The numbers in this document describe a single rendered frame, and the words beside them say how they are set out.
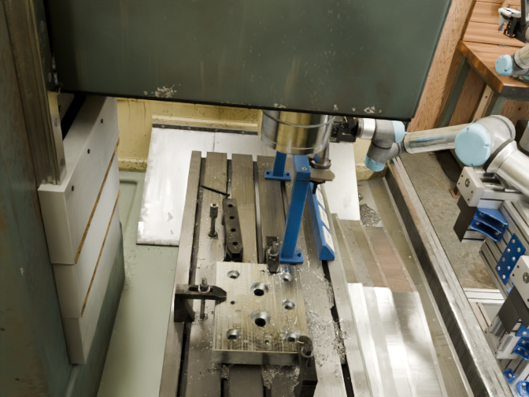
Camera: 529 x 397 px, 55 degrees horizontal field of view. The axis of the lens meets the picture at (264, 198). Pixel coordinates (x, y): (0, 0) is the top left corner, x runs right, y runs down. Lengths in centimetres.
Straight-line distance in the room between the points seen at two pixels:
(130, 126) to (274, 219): 87
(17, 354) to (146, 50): 62
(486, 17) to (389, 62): 307
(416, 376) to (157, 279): 92
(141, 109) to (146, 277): 75
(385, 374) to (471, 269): 174
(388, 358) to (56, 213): 106
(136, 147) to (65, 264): 134
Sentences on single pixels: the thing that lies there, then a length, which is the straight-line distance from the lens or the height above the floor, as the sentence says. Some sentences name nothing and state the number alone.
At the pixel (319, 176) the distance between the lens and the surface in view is 139.
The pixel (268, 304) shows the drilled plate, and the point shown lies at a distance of 133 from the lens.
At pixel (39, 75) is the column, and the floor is 162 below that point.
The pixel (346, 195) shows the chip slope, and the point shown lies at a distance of 219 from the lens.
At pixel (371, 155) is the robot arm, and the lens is 185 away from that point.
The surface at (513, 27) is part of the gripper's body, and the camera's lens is 235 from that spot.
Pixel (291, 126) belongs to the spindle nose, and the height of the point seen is 149.
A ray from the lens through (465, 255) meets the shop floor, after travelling 335.
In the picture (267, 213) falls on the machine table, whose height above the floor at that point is 90.
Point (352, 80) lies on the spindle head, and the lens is 95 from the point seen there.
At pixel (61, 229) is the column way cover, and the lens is 101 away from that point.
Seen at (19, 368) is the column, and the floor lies 106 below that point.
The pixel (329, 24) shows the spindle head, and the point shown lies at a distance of 90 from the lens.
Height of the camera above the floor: 197
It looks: 36 degrees down
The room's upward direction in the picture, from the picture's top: 8 degrees clockwise
